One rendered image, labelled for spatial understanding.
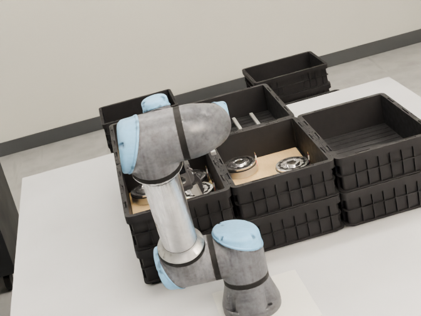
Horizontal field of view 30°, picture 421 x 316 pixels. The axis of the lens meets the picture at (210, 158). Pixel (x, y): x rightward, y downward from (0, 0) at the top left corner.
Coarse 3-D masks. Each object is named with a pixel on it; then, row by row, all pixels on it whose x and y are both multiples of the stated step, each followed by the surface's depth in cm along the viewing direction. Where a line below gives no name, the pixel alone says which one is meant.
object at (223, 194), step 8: (216, 160) 232; (120, 168) 242; (216, 168) 226; (120, 176) 240; (224, 176) 220; (120, 184) 231; (224, 184) 215; (120, 192) 225; (216, 192) 211; (224, 192) 212; (192, 200) 211; (200, 200) 211; (208, 200) 212; (216, 200) 212; (128, 216) 210; (136, 216) 210; (144, 216) 210; (152, 216) 210
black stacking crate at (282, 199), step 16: (272, 128) 249; (288, 128) 250; (224, 144) 248; (240, 144) 249; (256, 144) 250; (272, 144) 251; (288, 144) 252; (304, 144) 241; (224, 160) 250; (320, 160) 226; (320, 176) 216; (256, 192) 215; (272, 192) 216; (288, 192) 216; (304, 192) 217; (320, 192) 218; (336, 192) 219; (240, 208) 216; (256, 208) 216; (272, 208) 217; (288, 208) 217
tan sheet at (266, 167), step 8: (280, 152) 252; (288, 152) 250; (296, 152) 249; (264, 160) 249; (272, 160) 248; (280, 160) 246; (264, 168) 243; (272, 168) 242; (256, 176) 239; (264, 176) 238
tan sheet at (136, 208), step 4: (212, 184) 241; (132, 204) 240; (136, 204) 239; (148, 204) 237; (132, 208) 237; (136, 208) 237; (140, 208) 236; (144, 208) 236; (148, 208) 235; (136, 212) 234
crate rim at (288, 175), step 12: (288, 120) 249; (240, 132) 248; (216, 156) 234; (300, 168) 214; (312, 168) 214; (324, 168) 214; (228, 180) 217; (264, 180) 212; (276, 180) 213; (288, 180) 214; (240, 192) 213
